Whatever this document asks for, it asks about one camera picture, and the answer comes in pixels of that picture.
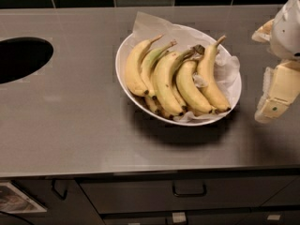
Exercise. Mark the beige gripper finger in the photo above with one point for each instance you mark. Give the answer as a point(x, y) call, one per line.
point(263, 33)
point(280, 88)

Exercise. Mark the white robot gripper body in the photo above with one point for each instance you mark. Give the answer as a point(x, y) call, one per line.
point(287, 32)

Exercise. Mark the large yellow banana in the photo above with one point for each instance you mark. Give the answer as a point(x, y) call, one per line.
point(163, 80)

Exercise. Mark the rightmost yellow banana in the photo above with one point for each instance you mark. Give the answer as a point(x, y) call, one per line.
point(205, 70)

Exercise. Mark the yellow banana right of middle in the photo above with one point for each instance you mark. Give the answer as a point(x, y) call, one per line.
point(188, 89)

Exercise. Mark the white oval bowl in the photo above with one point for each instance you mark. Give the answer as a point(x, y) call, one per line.
point(120, 63)

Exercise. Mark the greenish yellow banana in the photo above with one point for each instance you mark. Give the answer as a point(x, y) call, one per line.
point(148, 64)

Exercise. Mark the leftmost yellow banana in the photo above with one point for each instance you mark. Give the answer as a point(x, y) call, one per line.
point(133, 79)

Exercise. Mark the small lower yellow banana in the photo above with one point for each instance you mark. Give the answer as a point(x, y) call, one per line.
point(155, 107)

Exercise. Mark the white paper liner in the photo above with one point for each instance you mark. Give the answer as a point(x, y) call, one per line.
point(150, 25)

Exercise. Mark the small white label sticker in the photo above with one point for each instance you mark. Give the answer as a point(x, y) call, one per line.
point(274, 217)

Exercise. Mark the grey drawer front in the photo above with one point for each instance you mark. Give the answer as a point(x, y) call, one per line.
point(157, 196)

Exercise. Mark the grey cabinet door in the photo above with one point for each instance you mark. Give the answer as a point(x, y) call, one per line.
point(74, 210)

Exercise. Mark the dark round sink hole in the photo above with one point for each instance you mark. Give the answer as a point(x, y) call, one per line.
point(22, 56)

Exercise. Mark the paper sheet on cabinet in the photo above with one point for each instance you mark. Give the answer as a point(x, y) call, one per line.
point(15, 201)

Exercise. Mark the black drawer handle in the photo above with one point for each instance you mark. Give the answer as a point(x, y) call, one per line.
point(181, 189)

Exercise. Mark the black cabinet door handle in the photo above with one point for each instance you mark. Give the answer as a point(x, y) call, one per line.
point(59, 188)

